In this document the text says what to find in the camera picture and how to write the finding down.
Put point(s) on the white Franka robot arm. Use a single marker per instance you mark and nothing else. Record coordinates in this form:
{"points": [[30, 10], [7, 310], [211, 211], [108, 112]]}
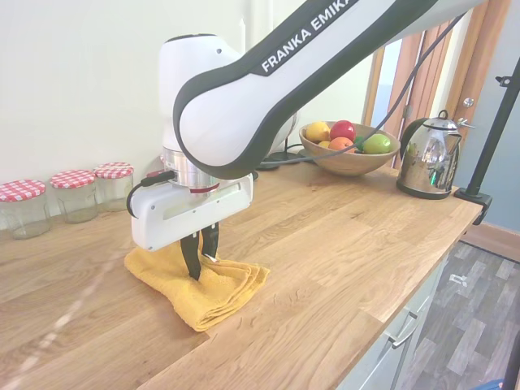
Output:
{"points": [[227, 122]]}

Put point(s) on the green apple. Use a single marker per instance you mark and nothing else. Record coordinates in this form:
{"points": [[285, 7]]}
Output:
{"points": [[377, 143]]}

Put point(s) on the red apple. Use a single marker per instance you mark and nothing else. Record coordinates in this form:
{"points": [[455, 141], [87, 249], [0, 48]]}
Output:
{"points": [[342, 130]]}

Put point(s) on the grey-green drawer cabinet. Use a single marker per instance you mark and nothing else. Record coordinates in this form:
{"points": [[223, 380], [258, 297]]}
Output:
{"points": [[378, 365]]}

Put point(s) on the glass jar red checked lid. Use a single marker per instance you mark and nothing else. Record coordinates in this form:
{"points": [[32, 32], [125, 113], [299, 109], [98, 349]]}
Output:
{"points": [[24, 211], [115, 189], [75, 199]]}

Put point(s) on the orange peach fruit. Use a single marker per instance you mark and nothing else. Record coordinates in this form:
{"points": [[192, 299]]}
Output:
{"points": [[340, 144]]}

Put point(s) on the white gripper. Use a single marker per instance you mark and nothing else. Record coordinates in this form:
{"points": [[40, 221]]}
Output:
{"points": [[170, 219]]}

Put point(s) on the yellow lemon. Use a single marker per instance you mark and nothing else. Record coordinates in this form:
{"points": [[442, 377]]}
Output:
{"points": [[317, 131]]}

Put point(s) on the stainless steel kettle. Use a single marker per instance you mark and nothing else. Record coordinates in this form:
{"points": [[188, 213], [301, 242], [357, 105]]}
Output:
{"points": [[430, 162]]}

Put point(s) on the small white floor object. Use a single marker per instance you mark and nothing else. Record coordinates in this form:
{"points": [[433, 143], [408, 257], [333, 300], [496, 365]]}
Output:
{"points": [[459, 279]]}

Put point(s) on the yellow terry towel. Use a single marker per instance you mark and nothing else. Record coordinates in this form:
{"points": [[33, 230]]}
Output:
{"points": [[219, 292]]}

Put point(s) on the wooden door frame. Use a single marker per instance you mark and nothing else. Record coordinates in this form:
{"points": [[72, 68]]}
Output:
{"points": [[479, 81]]}

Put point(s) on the wooden fruit bowl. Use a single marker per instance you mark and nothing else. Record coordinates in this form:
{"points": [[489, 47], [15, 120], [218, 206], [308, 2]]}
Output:
{"points": [[349, 162]]}

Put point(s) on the silver door knob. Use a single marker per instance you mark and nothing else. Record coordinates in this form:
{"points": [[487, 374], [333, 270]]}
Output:
{"points": [[469, 102]]}

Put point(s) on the tall white candle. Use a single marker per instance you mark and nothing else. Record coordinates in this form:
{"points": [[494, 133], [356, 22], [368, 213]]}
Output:
{"points": [[242, 36]]}

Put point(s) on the black clamp-mounted camera stand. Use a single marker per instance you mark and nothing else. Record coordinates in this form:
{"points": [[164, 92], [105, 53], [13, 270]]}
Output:
{"points": [[493, 130]]}

